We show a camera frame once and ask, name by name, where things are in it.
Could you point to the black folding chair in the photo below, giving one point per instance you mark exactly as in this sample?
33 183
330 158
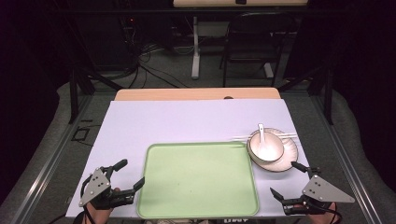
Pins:
225 63

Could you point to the light wooden table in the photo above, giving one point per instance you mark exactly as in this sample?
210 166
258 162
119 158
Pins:
193 93

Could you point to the light green plastic tray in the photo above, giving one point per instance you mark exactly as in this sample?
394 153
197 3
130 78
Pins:
196 180

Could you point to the white table sheet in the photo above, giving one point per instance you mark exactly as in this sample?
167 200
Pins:
186 121

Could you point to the aluminium floor rail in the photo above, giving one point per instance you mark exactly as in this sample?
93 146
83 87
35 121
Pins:
53 158
345 158

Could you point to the white chopstick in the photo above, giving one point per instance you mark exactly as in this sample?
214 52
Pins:
288 134
241 139

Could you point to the black metal frame stand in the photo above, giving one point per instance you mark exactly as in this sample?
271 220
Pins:
74 93
328 93

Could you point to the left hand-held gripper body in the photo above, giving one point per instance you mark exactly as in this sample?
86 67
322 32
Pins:
99 184

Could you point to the person's right hand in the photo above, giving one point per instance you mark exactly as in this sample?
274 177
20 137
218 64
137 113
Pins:
322 218

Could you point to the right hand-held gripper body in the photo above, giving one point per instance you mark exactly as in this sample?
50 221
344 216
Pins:
322 191

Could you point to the white ceramic spoon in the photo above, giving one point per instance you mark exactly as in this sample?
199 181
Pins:
261 130

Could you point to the white desk leg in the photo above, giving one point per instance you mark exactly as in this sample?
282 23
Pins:
195 62
268 71

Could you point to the person's left hand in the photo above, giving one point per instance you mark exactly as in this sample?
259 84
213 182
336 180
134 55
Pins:
99 216

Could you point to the beige plate with dark rim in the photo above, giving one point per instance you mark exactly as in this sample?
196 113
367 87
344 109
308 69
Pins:
289 158

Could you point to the white ceramic bowl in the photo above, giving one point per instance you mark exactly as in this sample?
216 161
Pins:
268 153

